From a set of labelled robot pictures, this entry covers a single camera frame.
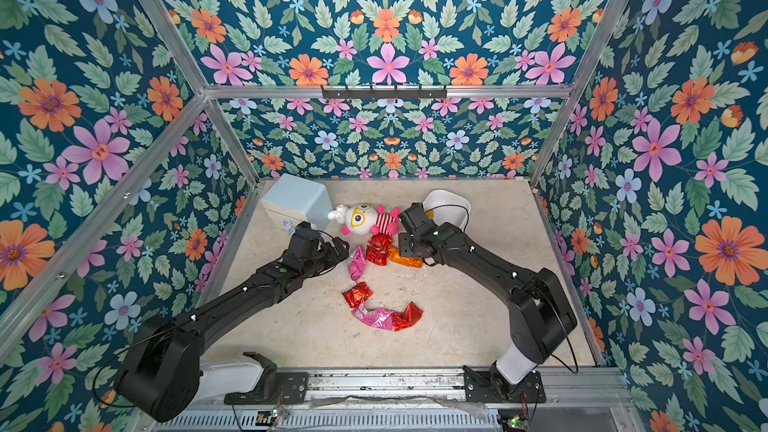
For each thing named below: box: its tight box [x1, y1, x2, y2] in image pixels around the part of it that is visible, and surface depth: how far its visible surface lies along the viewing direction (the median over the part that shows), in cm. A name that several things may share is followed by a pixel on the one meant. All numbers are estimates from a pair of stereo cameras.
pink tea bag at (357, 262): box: [348, 244, 367, 281], surface depth 95 cm
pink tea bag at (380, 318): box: [351, 305, 394, 331], surface depth 84 cm
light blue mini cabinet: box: [260, 173, 333, 231], surface depth 98 cm
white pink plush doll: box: [341, 204, 400, 235], surface depth 101 cm
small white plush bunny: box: [327, 204, 347, 223], surface depth 106 cm
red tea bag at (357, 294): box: [342, 282, 374, 308], surface depth 88 cm
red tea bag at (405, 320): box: [391, 301, 424, 331], surface depth 84 cm
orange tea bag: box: [388, 246, 424, 269], surface depth 98 cm
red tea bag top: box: [366, 233, 393, 266], surface depth 99 cm
